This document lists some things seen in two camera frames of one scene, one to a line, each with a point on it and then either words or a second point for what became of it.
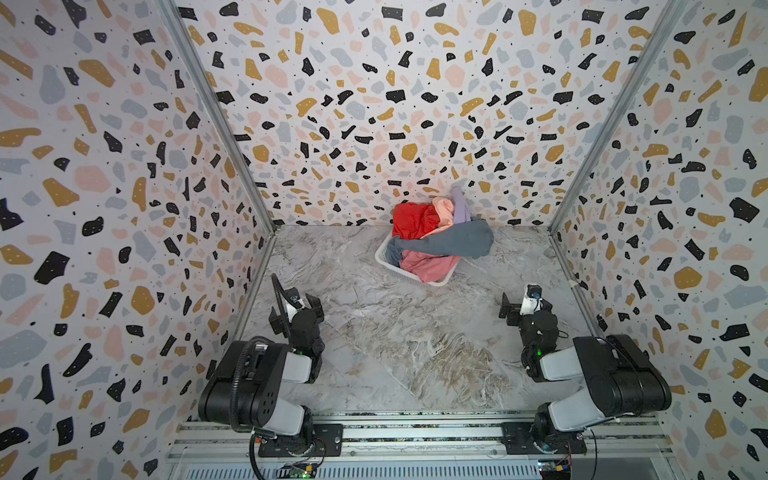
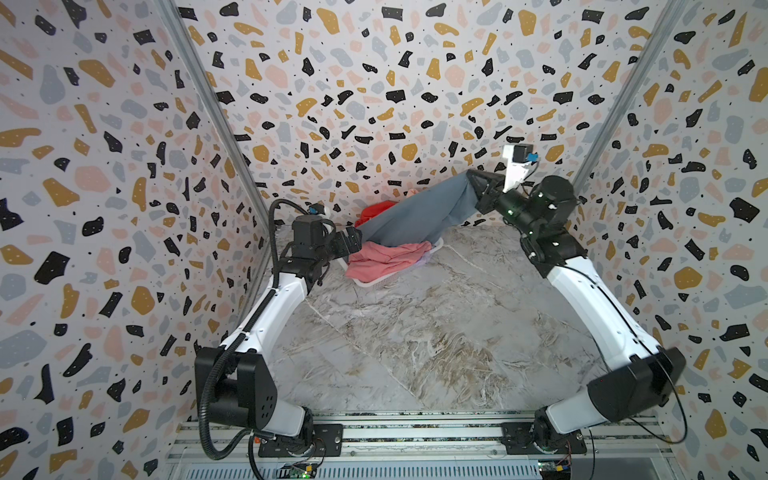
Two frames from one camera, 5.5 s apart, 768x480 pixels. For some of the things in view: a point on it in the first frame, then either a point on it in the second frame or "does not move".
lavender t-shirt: [461, 211] → [423, 260]
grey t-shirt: [470, 237] → [424, 215]
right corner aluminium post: [667, 22] does not move
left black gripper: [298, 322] → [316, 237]
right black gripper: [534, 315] → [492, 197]
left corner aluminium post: [220, 109] does not move
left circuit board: [298, 471] does not move
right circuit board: [555, 469] does not move
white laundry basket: [381, 256] → [366, 283]
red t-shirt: [413, 220] → [373, 210]
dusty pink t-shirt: [427, 267] → [374, 259]
